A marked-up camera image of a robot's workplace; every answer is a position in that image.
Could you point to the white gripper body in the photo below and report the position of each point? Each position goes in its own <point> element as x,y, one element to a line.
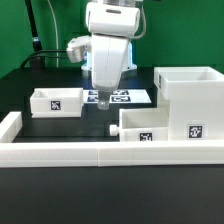
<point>112,25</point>

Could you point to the black vertical pole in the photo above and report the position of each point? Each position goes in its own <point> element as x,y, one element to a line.
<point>36,62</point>

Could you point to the white drawer cabinet box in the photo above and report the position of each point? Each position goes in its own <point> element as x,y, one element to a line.
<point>194,100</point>

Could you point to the white rear drawer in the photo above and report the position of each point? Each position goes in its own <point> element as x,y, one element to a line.
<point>56,102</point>

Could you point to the white drawer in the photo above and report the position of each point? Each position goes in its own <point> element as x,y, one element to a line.
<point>143,124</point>
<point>56,102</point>

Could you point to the white front drawer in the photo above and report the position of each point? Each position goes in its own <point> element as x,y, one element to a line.
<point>143,124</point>

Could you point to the white U-shaped boundary frame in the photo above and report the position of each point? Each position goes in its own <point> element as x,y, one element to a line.
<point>100,154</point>

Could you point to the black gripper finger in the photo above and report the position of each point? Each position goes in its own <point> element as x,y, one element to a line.
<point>103,100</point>

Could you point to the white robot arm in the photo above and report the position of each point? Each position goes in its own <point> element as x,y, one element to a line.
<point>112,24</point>

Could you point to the white fiducial marker sheet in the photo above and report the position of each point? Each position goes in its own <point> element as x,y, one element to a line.
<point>119,96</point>

